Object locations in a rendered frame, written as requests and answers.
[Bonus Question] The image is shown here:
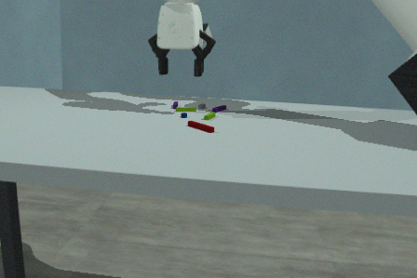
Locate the lime green rod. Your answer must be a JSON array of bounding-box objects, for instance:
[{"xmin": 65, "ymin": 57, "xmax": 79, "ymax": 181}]
[
  {"xmin": 204, "ymin": 112, "xmax": 216, "ymax": 120},
  {"xmin": 176, "ymin": 107, "xmax": 196, "ymax": 112}
]

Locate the red rod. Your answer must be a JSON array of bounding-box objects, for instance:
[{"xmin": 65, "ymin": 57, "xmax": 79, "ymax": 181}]
[{"xmin": 188, "ymin": 121, "xmax": 214, "ymax": 133}]

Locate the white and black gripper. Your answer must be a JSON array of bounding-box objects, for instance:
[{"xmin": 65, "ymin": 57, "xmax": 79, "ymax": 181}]
[{"xmin": 148, "ymin": 2, "xmax": 216, "ymax": 77}]

